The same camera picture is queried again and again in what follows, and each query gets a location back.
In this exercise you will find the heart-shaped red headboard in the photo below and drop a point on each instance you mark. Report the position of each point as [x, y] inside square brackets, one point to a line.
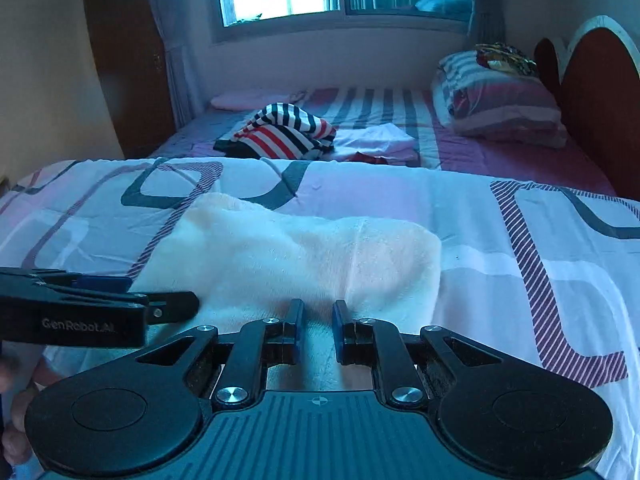
[600, 100]

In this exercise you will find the patterned pink white quilt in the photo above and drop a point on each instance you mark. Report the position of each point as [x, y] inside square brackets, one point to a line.
[500, 240]

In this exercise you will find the cream knit sweater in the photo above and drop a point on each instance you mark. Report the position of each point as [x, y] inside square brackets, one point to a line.
[280, 255]

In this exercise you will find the striped pillow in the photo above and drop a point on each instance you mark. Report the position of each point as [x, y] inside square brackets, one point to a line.
[495, 105]

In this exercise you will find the white garment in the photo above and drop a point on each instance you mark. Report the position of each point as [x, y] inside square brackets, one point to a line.
[380, 139]

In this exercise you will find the dark red cloth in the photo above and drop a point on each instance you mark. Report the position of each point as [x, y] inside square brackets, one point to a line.
[370, 158]

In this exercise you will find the grey curtain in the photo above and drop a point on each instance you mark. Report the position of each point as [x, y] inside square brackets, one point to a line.
[175, 45]
[487, 0]

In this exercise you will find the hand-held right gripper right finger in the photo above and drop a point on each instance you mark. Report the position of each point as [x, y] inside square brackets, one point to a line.
[339, 345]

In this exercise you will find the striped bed sheet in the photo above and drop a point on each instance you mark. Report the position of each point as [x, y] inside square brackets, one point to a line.
[450, 150]

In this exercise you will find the red navy striped garment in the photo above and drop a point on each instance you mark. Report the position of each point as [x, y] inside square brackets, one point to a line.
[280, 132]

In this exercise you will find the colourful printed cloth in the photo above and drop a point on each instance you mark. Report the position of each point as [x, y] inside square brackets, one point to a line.
[505, 60]

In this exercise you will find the brown wooden wardrobe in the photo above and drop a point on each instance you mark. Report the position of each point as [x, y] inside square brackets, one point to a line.
[125, 60]

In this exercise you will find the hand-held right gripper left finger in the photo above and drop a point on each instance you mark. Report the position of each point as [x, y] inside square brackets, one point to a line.
[296, 347]

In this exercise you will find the pink pillow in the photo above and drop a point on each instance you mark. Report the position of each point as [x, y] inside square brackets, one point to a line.
[245, 100]

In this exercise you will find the person's left hand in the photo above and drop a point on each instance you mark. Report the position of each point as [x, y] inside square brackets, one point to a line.
[20, 425]

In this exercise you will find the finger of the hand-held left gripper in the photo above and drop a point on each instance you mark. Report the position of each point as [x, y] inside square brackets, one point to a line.
[102, 282]
[172, 306]

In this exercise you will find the teal cushion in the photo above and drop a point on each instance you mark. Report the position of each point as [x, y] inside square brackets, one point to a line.
[445, 5]

